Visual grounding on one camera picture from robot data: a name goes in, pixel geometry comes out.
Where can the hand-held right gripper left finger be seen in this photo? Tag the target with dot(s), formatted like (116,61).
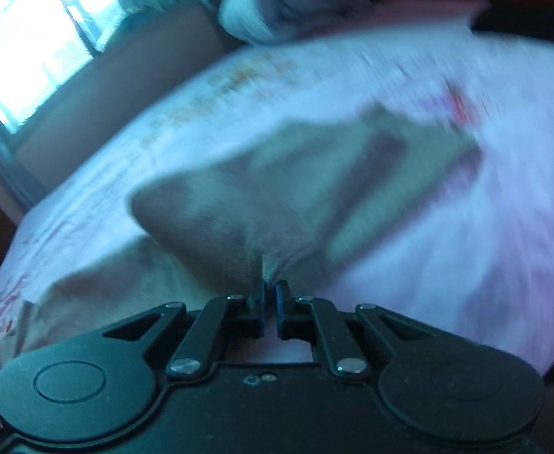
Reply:
(261,310)

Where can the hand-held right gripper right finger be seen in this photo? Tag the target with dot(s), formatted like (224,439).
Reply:
(281,310)

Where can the bright window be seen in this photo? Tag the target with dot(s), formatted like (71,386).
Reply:
(26,33)

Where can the floral white bed sheet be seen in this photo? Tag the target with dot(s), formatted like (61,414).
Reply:
(447,246)

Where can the tan pants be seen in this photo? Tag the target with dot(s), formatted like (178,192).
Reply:
(220,208)

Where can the pink cloth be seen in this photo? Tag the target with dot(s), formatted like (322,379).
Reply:
(428,9)

